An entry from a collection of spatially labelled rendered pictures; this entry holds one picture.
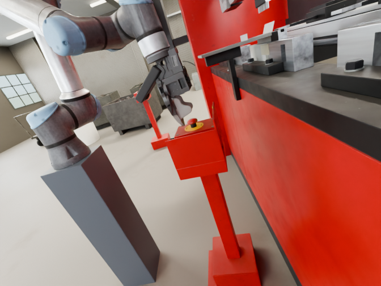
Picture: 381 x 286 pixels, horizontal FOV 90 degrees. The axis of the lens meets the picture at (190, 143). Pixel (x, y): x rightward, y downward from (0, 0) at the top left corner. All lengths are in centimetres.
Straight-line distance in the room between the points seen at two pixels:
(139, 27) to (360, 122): 47
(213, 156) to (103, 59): 943
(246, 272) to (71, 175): 84
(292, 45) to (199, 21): 114
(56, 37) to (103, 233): 80
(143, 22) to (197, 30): 121
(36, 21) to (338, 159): 68
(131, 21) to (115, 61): 913
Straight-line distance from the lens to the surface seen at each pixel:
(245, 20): 180
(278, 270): 117
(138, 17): 55
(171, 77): 53
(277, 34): 80
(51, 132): 87
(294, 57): 70
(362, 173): 37
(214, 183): 73
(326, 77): 48
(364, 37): 49
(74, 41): 52
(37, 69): 1081
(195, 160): 59
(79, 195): 92
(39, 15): 61
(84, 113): 92
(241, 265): 105
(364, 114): 35
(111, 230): 101
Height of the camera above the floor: 101
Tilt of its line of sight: 24 degrees down
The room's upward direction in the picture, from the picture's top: 18 degrees counter-clockwise
